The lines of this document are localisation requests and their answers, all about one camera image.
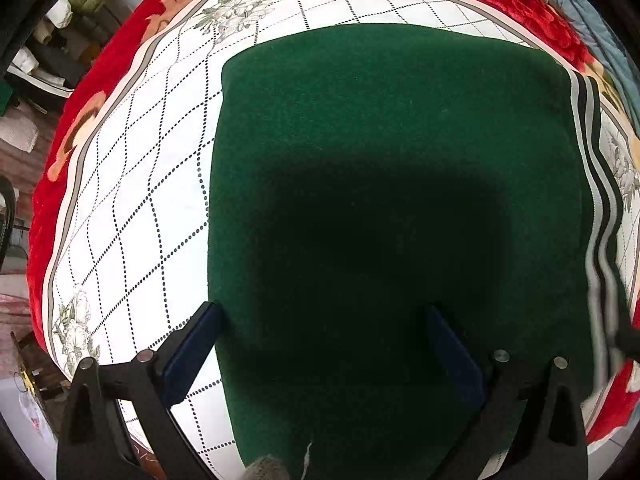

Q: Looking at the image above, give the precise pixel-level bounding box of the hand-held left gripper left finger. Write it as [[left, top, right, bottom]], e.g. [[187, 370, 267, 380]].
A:
[[56, 301, 227, 480]]

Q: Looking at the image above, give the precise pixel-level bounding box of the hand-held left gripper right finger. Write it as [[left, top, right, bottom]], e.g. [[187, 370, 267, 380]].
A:
[[422, 304, 590, 480]]

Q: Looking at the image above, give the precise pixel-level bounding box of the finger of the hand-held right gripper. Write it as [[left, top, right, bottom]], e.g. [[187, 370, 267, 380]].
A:
[[614, 324, 640, 352]]

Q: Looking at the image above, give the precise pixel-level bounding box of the green and cream varsity jacket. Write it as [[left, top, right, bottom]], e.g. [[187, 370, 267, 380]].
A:
[[207, 22, 627, 480]]

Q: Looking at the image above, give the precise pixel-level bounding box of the grey knit cloth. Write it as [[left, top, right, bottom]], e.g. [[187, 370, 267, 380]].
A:
[[244, 454, 290, 480]]

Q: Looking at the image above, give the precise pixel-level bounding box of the white checked bed sheet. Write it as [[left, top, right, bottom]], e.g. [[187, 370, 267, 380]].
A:
[[46, 0, 640, 480]]

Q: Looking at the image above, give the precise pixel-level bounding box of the red floral blanket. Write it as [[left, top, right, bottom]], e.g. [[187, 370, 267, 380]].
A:
[[27, 0, 640, 447]]

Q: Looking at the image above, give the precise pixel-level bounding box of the black chair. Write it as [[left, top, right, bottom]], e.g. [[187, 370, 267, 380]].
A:
[[0, 175, 19, 273]]

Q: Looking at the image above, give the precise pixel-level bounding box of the blue-grey quilt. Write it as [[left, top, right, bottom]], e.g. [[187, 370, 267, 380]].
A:
[[522, 0, 635, 92]]

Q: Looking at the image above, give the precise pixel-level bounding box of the shelf with folded cloths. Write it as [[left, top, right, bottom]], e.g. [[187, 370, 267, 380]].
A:
[[5, 0, 128, 103]]

